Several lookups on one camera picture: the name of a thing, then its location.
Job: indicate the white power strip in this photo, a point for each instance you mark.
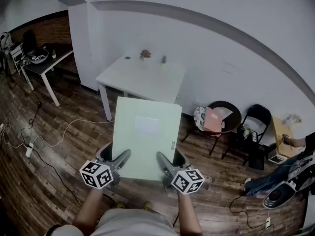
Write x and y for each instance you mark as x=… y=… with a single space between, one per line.
x=29 y=150

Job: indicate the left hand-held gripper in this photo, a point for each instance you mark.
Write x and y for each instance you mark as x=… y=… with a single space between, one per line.
x=97 y=176

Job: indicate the dark round-back chair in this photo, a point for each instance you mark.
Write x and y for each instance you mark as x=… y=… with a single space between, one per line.
x=233 y=118

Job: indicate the person's light grey clothing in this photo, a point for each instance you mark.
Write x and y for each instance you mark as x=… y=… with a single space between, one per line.
x=133 y=224

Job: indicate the small green potted plant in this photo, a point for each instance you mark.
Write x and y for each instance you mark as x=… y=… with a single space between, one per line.
x=164 y=60

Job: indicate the person's yellow shoe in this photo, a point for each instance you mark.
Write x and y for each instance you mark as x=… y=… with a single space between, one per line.
x=147 y=206
x=121 y=205

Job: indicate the person's right forearm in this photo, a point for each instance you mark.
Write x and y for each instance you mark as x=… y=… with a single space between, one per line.
x=188 y=213

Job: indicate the tan cardboard board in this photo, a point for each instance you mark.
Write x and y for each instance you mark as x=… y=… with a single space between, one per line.
x=280 y=131

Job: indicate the red flower pot plant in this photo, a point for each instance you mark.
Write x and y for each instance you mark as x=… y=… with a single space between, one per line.
x=145 y=54

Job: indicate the black desk with white legs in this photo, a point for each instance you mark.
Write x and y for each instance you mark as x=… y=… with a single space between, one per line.
x=46 y=64

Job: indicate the pink file box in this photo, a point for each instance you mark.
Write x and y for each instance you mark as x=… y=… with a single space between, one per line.
x=212 y=120

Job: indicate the black folding chair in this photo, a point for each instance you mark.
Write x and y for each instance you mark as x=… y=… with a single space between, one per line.
x=258 y=112

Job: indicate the person's left forearm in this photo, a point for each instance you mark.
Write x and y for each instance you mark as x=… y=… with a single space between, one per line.
x=87 y=210

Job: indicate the black patterned bowl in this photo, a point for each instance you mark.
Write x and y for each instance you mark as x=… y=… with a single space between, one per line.
x=39 y=56

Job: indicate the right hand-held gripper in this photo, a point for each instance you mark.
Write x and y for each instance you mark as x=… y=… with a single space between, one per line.
x=187 y=182

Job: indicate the floral seat cushion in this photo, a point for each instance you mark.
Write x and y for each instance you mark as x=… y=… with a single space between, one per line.
x=199 y=117

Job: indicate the tiny green plant white pot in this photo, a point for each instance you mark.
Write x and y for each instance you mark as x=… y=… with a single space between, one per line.
x=53 y=55

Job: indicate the pale green box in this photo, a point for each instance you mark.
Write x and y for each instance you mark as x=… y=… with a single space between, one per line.
x=145 y=141

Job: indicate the white table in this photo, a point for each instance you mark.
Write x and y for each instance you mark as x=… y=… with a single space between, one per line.
x=137 y=79

